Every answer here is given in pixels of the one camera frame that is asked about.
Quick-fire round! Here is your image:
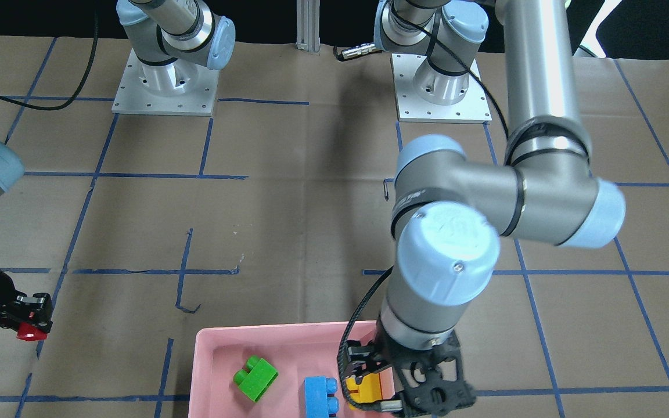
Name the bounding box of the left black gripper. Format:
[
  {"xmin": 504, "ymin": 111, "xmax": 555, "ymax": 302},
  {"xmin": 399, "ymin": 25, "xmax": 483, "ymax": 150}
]
[{"xmin": 343, "ymin": 328, "xmax": 476, "ymax": 417}]

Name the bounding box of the red toy block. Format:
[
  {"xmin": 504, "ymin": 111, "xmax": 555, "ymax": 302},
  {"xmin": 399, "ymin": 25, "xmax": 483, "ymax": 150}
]
[{"xmin": 16, "ymin": 323, "xmax": 48, "ymax": 342}]

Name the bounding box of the yellow toy block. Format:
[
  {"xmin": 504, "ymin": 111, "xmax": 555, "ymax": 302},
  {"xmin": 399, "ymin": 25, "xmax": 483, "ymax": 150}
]
[{"xmin": 346, "ymin": 373, "xmax": 383, "ymax": 403}]

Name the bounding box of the blue toy block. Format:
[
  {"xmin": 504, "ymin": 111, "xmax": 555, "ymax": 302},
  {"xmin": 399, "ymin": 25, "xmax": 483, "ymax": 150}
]
[{"xmin": 304, "ymin": 376, "xmax": 340, "ymax": 417}]

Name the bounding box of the green toy block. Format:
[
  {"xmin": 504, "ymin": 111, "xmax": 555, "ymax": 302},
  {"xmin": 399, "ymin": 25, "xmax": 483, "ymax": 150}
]
[{"xmin": 233, "ymin": 355, "xmax": 279, "ymax": 402}]

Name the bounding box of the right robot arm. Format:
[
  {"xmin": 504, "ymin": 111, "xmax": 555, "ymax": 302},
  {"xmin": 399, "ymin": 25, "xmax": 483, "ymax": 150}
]
[{"xmin": 0, "ymin": 1, "xmax": 236, "ymax": 341}]

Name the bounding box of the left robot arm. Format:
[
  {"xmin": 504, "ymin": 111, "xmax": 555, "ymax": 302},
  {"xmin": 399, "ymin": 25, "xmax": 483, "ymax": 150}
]
[{"xmin": 337, "ymin": 1, "xmax": 626, "ymax": 417}]

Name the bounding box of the pink plastic box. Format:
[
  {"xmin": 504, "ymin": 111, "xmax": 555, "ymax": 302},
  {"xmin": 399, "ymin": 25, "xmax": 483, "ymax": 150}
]
[{"xmin": 188, "ymin": 321, "xmax": 346, "ymax": 417}]

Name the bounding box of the black braided cable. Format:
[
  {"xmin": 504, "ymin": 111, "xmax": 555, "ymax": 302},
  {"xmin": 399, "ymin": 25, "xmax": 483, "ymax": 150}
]
[{"xmin": 0, "ymin": 0, "xmax": 100, "ymax": 111}]

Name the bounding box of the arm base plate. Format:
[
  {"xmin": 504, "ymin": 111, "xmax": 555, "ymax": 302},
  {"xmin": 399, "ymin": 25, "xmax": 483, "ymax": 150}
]
[
  {"xmin": 392, "ymin": 53, "xmax": 492, "ymax": 124},
  {"xmin": 111, "ymin": 51, "xmax": 220, "ymax": 117}
]

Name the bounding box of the aluminium frame post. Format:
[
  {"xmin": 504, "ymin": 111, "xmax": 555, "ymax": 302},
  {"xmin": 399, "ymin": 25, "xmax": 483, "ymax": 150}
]
[{"xmin": 295, "ymin": 0, "xmax": 321, "ymax": 55}]

